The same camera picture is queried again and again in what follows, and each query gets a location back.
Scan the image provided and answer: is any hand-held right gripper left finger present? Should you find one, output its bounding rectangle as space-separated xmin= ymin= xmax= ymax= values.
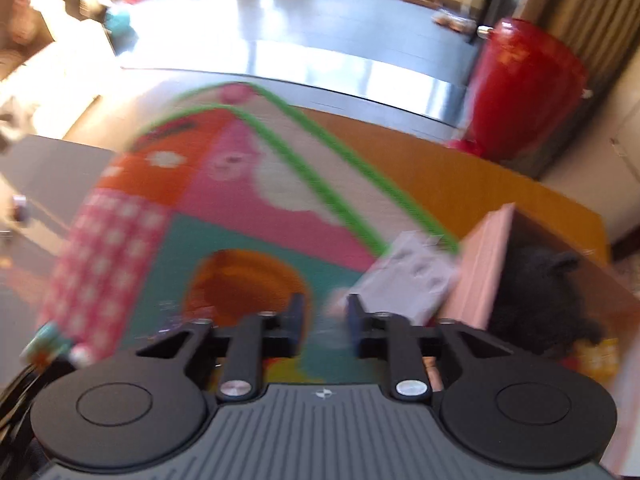
xmin=135 ymin=292 xmax=306 ymax=403

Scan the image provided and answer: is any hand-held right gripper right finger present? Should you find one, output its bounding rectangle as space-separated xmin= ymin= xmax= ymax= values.
xmin=346 ymin=294 xmax=506 ymax=403

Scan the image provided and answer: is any white plastic packet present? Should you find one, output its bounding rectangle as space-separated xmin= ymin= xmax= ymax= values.
xmin=325 ymin=230 xmax=463 ymax=326

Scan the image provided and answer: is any pink cardboard box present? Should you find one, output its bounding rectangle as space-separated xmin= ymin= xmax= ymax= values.
xmin=435 ymin=202 xmax=640 ymax=461

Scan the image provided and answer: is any black plush toy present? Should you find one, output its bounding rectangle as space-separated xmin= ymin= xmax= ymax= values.
xmin=492 ymin=247 xmax=608 ymax=361

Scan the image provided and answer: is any colourful patterned mat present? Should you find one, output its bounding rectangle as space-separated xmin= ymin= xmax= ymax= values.
xmin=37 ymin=82 xmax=463 ymax=386

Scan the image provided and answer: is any teal and white toy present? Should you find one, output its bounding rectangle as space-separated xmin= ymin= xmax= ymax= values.
xmin=20 ymin=322 xmax=96 ymax=367

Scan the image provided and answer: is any yellow snack packet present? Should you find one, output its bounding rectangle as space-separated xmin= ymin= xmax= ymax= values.
xmin=565 ymin=337 xmax=621 ymax=381

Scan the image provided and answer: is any white standing air conditioner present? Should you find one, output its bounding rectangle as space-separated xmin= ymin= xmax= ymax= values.
xmin=537 ymin=77 xmax=640 ymax=256

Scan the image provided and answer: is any red plastic bin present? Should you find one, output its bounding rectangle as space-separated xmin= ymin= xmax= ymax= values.
xmin=447 ymin=17 xmax=591 ymax=166

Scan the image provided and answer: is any brown curtain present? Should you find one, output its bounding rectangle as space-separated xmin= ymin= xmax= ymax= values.
xmin=520 ymin=0 xmax=640 ymax=86

